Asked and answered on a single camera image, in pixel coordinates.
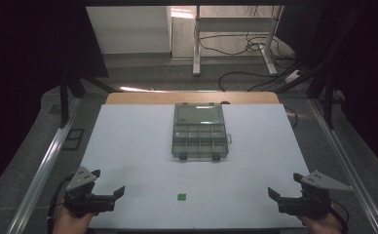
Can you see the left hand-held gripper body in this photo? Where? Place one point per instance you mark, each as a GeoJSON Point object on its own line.
{"type": "Point", "coordinates": [80, 198]}

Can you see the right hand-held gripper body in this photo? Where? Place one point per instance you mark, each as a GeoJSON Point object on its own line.
{"type": "Point", "coordinates": [310, 204]}

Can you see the small green block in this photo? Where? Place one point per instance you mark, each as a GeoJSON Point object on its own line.
{"type": "Point", "coordinates": [181, 197]}

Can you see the clear plastic organizer box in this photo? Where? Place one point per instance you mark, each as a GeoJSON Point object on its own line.
{"type": "Point", "coordinates": [199, 131]}

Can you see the person's right hand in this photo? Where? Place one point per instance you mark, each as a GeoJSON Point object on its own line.
{"type": "Point", "coordinates": [320, 226]}

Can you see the person's left hand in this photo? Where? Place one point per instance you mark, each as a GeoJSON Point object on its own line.
{"type": "Point", "coordinates": [70, 224]}

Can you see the white table sheet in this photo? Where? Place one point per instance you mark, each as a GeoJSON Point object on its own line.
{"type": "Point", "coordinates": [177, 175]}

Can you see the black metal stand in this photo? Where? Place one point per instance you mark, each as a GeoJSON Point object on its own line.
{"type": "Point", "coordinates": [329, 97]}
{"type": "Point", "coordinates": [64, 97]}

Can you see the white power strip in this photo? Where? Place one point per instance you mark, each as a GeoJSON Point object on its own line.
{"type": "Point", "coordinates": [292, 75]}

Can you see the white cabinet panel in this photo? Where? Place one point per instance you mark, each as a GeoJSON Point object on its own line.
{"type": "Point", "coordinates": [128, 29]}

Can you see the black rectangular floor frame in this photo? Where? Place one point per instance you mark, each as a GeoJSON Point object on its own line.
{"type": "Point", "coordinates": [73, 139]}

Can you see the aluminium rail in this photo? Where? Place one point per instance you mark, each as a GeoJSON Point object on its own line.
{"type": "Point", "coordinates": [44, 172]}
{"type": "Point", "coordinates": [346, 162]}

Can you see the white metal desk frame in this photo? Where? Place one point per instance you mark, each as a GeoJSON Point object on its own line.
{"type": "Point", "coordinates": [196, 48]}

